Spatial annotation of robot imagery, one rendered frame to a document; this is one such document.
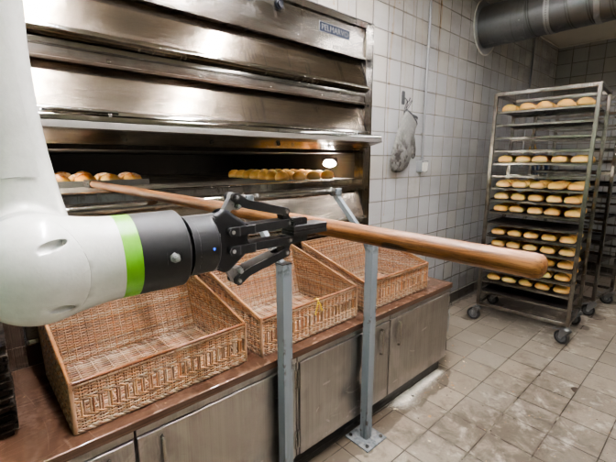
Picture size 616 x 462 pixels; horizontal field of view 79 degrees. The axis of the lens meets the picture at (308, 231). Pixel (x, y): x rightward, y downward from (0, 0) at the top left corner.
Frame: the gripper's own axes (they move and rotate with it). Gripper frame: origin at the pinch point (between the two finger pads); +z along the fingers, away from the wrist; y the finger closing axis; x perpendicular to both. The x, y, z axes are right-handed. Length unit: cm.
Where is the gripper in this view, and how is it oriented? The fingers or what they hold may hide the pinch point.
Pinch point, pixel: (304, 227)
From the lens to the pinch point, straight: 59.3
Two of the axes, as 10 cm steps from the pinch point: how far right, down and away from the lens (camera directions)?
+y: 0.0, 9.8, 1.9
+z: 7.5, -1.2, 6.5
